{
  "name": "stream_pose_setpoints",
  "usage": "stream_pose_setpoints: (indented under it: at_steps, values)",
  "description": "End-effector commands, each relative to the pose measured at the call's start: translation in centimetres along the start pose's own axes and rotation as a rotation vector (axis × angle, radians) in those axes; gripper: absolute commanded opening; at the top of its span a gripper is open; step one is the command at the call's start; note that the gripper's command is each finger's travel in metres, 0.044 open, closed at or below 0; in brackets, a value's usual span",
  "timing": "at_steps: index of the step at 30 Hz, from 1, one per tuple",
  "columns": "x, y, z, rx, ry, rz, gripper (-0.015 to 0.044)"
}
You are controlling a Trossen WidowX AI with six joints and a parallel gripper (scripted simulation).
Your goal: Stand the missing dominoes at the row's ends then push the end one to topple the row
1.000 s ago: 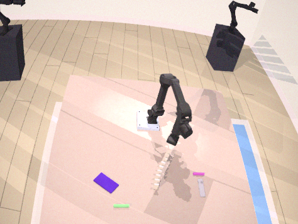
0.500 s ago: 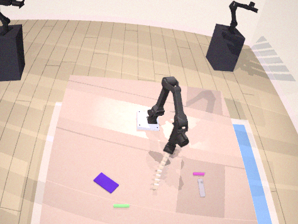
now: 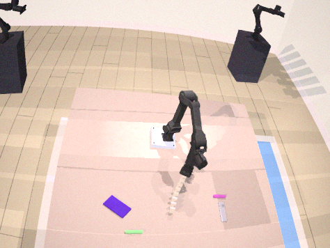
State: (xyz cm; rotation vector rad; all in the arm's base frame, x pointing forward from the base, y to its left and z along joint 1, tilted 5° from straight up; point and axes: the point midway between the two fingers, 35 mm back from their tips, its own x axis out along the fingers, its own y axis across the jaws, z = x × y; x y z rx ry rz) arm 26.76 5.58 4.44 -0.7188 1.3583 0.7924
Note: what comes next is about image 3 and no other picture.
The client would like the purple flat rectangular block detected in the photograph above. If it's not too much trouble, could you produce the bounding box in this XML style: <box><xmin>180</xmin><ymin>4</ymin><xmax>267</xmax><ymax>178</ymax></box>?
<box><xmin>103</xmin><ymin>195</ymin><xmax>131</xmax><ymax>218</ymax></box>

